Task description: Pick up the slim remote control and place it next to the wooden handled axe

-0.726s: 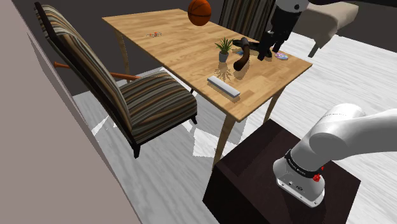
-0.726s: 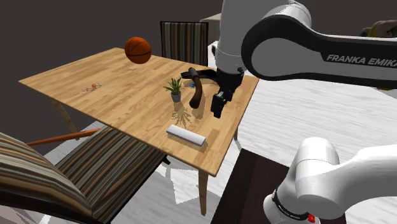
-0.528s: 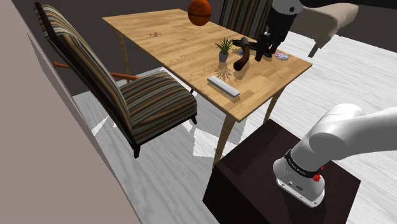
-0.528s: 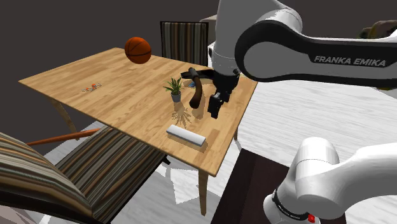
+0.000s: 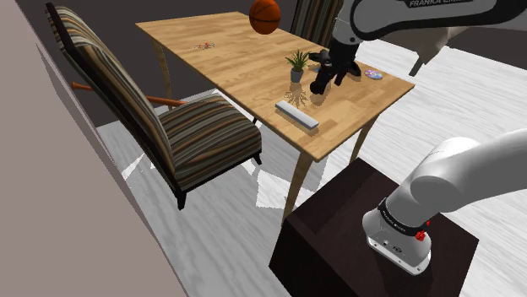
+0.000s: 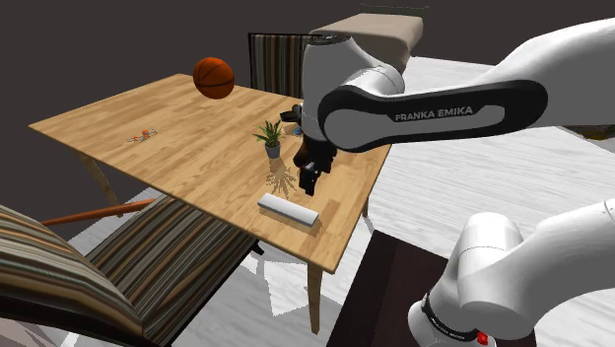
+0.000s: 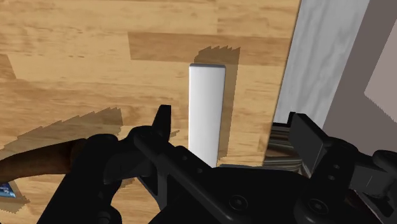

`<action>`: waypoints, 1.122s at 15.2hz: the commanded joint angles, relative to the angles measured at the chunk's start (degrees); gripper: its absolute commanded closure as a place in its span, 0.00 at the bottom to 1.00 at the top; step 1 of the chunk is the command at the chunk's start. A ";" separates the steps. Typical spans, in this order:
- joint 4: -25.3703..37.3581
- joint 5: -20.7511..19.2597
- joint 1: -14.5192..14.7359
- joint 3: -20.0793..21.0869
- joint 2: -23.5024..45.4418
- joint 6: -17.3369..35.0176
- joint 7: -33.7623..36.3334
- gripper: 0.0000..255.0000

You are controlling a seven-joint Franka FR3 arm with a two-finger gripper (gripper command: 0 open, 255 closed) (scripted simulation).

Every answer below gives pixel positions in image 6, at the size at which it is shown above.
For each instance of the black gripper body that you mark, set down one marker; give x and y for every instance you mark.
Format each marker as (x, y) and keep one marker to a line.
(318, 158)

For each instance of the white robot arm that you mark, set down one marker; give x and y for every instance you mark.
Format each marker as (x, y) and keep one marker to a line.
(567, 81)

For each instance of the small blue flat object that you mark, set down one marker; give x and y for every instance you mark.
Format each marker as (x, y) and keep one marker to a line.
(296, 130)

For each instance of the small potted green plant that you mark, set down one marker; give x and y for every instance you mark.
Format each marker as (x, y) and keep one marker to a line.
(272, 139)

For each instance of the small black object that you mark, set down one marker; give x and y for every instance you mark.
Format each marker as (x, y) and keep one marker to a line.
(290, 115)

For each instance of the white rounded block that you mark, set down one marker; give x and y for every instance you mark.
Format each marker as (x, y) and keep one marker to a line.
(288, 210)

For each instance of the striped chair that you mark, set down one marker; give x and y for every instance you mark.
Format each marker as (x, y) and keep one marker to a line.
(276, 62)
(158, 250)

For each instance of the wooden table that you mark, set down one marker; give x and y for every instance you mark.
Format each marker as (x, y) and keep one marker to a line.
(192, 158)

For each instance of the orange basketball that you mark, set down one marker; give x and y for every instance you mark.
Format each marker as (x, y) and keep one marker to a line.
(214, 78)

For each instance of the beige cushioned stool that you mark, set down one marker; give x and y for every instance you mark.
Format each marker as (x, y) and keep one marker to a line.
(384, 36)

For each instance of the dark robot stand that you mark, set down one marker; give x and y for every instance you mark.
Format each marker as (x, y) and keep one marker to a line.
(384, 283)

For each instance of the small orange grey toy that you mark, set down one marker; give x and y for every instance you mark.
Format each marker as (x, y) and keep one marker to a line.
(142, 136)

